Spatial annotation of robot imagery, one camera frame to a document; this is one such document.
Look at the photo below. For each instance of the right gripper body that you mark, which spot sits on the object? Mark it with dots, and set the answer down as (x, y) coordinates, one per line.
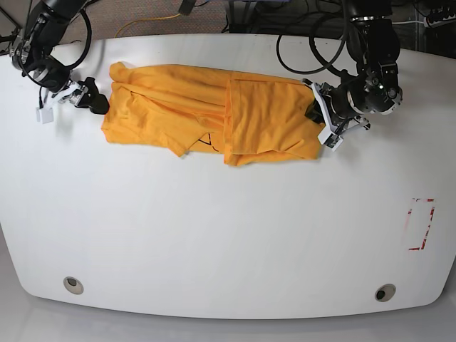
(78, 93)

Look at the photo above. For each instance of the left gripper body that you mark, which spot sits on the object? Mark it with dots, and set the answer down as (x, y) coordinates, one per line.
(344, 102)

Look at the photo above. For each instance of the yellow T-shirt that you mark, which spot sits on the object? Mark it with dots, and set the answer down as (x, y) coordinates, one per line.
(245, 117)

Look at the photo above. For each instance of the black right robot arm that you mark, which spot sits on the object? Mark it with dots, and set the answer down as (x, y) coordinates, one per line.
(31, 51)

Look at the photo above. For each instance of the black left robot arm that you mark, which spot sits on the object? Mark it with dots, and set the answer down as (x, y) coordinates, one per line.
(373, 44)

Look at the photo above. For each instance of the white power strip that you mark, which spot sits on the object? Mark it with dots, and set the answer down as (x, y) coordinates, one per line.
(440, 16)

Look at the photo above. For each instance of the red tape rectangle marking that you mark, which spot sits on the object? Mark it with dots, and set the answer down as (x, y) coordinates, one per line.
(418, 223)

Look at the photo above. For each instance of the left table grommet hole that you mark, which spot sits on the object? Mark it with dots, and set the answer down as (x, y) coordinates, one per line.
(73, 285)

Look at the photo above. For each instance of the table grommet hole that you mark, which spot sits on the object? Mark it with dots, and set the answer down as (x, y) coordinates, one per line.
(73, 285)
(385, 293)

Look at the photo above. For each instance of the right table grommet hole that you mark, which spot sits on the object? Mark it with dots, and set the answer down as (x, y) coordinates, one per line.
(385, 293)

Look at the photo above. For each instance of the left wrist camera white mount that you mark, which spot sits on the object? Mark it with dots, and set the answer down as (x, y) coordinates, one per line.
(332, 134)

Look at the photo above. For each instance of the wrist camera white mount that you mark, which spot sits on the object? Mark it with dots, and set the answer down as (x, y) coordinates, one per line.
(332, 134)
(44, 111)

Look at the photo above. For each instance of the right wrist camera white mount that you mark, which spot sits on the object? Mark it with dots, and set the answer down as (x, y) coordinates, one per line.
(44, 111)

